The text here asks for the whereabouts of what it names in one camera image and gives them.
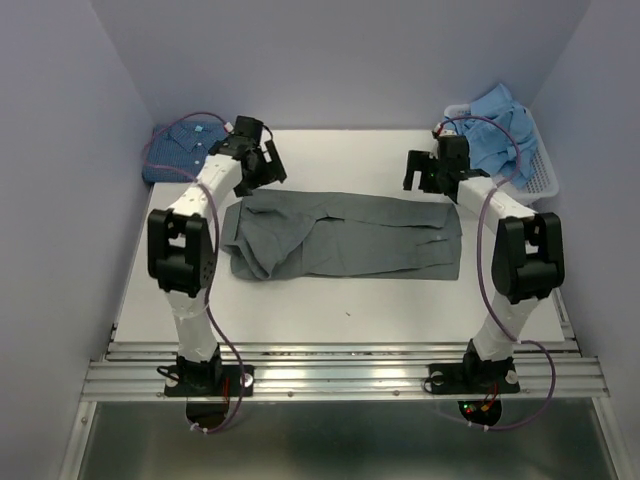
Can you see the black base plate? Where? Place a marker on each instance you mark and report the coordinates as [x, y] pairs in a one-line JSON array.
[[226, 384], [458, 379]]

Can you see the blue checked folded shirt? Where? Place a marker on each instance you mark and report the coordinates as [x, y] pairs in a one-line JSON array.
[[177, 152]]

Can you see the light blue crumpled shirt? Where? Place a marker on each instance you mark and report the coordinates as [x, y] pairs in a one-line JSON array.
[[500, 134]]

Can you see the aluminium rail frame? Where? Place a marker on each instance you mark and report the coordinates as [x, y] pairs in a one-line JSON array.
[[339, 366]]

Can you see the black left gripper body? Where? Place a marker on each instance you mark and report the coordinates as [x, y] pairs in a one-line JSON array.
[[264, 173]]

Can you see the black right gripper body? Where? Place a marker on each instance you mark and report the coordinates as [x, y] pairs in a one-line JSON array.
[[429, 170]]

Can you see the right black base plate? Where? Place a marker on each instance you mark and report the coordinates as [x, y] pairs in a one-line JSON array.
[[458, 379]]

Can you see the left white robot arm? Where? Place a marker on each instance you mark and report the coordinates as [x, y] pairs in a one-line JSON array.
[[182, 253]]

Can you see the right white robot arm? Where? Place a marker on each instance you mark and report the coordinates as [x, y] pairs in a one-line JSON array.
[[526, 266]]

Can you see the white plastic basket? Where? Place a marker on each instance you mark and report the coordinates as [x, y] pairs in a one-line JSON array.
[[543, 183]]

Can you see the grey long sleeve shirt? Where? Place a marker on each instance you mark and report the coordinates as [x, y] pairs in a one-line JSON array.
[[282, 235]]

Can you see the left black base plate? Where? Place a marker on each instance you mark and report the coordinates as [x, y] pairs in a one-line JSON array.
[[226, 384]]

